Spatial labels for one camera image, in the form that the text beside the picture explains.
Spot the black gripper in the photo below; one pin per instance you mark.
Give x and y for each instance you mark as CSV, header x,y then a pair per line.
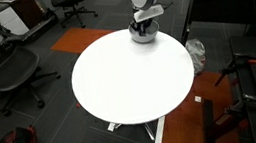
x,y
144,23

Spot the grey bowl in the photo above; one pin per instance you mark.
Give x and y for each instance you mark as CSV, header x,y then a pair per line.
x,y
145,38

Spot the white plastic bag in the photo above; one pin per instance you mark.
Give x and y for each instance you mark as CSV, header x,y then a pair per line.
x,y
196,55

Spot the small white paper scrap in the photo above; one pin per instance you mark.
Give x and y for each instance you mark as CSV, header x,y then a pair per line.
x,y
198,99

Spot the black low platform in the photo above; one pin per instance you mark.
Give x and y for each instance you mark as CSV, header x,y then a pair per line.
x,y
34,29

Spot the white table base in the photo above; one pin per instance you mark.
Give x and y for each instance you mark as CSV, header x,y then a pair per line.
x,y
160,132

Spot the brown wooden cabinet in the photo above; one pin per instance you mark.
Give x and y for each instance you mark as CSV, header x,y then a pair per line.
x,y
26,10

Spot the black mesh office chair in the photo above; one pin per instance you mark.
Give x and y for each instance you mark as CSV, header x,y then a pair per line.
x,y
10,69

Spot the white wrist camera block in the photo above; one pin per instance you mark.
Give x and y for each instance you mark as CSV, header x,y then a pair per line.
x,y
148,13

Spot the dark red stand frame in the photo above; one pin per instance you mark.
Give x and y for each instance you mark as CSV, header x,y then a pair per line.
x,y
211,127

